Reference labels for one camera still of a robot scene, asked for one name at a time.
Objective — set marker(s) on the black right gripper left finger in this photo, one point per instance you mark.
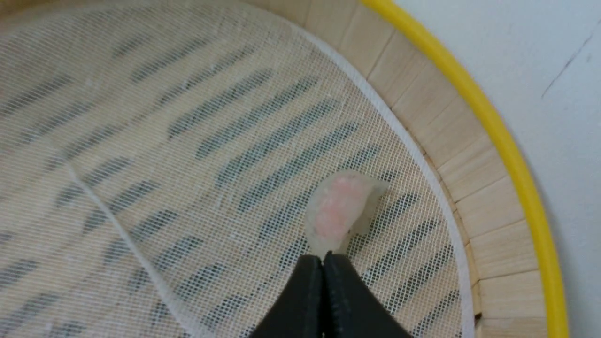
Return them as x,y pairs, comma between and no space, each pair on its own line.
297,311

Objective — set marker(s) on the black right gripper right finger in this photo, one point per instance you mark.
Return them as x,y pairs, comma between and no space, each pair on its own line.
353,310

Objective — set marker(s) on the pink shrimp dumpling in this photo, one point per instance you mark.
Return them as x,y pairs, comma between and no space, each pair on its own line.
342,205

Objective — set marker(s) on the yellow-rimmed bamboo steamer basket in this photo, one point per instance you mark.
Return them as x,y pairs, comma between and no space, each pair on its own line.
515,285

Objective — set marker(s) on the white mesh steamer liner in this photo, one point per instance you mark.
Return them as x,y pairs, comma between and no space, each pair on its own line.
157,163

